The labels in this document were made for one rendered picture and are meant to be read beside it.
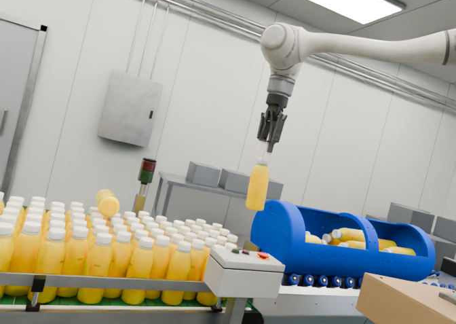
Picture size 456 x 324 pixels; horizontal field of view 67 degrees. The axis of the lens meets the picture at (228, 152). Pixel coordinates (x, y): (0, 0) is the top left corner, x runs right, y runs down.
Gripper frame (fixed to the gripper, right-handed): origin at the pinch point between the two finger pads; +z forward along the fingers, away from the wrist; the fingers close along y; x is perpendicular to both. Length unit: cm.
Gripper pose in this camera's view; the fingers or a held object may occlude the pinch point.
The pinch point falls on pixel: (264, 152)
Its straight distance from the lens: 121.0
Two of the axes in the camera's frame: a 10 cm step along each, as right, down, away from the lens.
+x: -8.7, -2.1, -4.5
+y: -4.3, -1.2, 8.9
